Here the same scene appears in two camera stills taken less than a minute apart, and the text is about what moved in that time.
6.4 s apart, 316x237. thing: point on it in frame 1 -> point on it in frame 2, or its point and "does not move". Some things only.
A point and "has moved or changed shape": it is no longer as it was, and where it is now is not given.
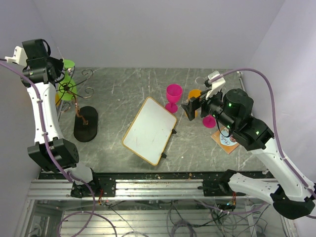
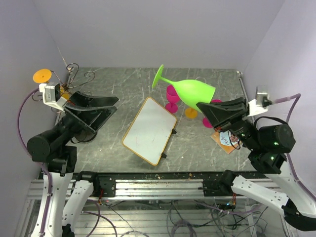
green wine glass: (67, 89) -> (192, 91)
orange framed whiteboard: (149, 133) does not move
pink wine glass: (209, 121) does not move
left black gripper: (59, 63) -> (91, 118)
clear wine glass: (200, 80) does not move
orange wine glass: (194, 93) has moved or changed shape
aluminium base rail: (161, 189) does not move
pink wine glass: (174, 93) does not move
